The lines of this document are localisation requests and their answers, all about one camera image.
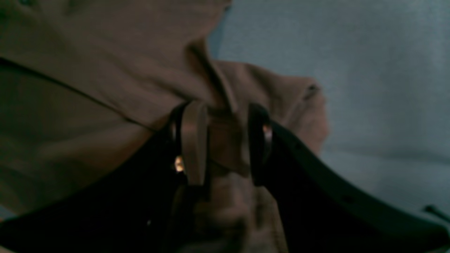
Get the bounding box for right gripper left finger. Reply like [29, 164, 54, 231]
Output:
[1, 101, 208, 253]

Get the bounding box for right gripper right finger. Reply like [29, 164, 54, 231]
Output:
[247, 103, 449, 253]

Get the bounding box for dark grey T-shirt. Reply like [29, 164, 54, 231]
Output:
[1, 0, 328, 253]

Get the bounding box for blue table cloth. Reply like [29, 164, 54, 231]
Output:
[209, 0, 450, 221]

